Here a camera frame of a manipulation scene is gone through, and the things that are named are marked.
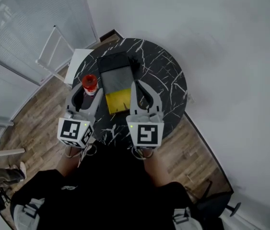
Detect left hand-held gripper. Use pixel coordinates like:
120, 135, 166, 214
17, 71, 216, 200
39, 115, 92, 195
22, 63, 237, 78
57, 83, 104, 149

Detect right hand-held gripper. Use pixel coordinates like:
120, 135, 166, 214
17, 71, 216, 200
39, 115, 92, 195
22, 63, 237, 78
126, 80, 164, 149

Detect small red-capped bottle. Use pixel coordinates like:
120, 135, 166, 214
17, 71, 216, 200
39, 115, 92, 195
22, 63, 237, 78
82, 74, 99, 97

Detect black box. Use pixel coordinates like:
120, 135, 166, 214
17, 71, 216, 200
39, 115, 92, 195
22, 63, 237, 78
96, 51, 137, 115

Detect person's right forearm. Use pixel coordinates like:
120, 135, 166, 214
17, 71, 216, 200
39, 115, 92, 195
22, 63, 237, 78
143, 149, 176, 189

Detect person's left forearm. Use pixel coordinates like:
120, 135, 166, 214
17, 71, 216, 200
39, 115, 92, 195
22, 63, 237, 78
56, 145, 84, 178

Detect yellow pad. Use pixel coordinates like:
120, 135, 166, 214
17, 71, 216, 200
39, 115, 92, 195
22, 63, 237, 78
105, 88, 132, 115

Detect white side table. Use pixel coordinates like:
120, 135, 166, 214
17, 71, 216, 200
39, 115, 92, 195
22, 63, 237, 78
64, 48, 94, 88

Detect white metal rack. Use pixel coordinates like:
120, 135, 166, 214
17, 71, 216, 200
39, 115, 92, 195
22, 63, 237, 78
35, 24, 75, 81

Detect person's black shirt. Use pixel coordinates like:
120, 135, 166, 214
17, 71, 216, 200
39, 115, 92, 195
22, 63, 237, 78
9, 141, 224, 230

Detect black office chair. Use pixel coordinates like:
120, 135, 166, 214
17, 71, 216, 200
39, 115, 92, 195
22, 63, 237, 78
184, 180, 242, 226

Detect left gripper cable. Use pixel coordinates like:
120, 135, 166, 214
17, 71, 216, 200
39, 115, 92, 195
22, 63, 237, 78
65, 142, 98, 167

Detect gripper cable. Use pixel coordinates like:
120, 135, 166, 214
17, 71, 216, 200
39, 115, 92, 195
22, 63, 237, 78
131, 146, 154, 161
65, 142, 98, 167

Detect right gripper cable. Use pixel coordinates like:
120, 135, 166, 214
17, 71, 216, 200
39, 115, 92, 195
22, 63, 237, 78
131, 146, 154, 161

